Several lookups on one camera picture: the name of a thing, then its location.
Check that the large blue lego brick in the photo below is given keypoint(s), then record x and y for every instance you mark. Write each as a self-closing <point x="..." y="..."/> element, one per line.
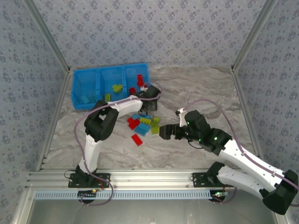
<point x="142" y="129"/>

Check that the small green lego brick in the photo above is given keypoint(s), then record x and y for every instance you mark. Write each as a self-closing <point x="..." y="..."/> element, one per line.
<point x="107" y="97"/>

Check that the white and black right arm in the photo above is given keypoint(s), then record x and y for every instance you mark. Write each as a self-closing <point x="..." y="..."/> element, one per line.
<point x="245" y="158"/>

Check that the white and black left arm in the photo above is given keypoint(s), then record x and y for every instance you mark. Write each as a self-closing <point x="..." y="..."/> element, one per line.
<point x="91" y="151"/>

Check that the tall red lego brick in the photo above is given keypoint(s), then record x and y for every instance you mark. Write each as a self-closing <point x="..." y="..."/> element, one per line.
<point x="140" y="80"/>

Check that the small red lego brick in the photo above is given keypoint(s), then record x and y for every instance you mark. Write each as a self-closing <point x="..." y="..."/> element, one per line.
<point x="132" y="90"/>

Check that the small blue lego brick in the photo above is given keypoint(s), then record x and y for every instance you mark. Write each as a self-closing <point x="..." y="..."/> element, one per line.
<point x="135" y="116"/>

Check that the chunky green lego brick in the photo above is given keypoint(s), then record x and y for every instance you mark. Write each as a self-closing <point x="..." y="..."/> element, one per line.
<point x="117" y="88"/>

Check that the red L-shaped lego brick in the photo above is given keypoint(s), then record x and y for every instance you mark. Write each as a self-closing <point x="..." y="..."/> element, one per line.
<point x="133" y="123"/>

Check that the teal lego brick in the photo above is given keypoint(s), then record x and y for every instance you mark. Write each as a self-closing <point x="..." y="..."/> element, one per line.
<point x="93" y="98"/>

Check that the small circuit board with LED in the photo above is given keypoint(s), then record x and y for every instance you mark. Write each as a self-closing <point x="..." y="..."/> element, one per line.
<point x="87" y="194"/>
<point x="219" y="194"/>

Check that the blue three-compartment plastic bin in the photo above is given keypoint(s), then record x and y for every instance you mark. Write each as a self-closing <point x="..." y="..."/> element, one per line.
<point x="79" y="79"/>

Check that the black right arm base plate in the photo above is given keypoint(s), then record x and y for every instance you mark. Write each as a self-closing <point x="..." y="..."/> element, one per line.
<point x="198" y="180"/>

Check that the aluminium table side rail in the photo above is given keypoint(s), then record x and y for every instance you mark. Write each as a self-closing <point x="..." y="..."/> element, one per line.
<point x="244" y="105"/>
<point x="61" y="93"/>

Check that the aluminium mounting rail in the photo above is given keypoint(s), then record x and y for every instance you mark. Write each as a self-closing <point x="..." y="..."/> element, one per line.
<point x="151" y="179"/>

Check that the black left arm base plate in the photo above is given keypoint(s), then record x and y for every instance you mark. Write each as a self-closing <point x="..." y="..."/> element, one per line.
<point x="105" y="180"/>

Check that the aluminium frame post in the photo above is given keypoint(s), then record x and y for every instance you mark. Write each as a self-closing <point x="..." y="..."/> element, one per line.
<point x="253" y="35"/>
<point x="47" y="35"/>

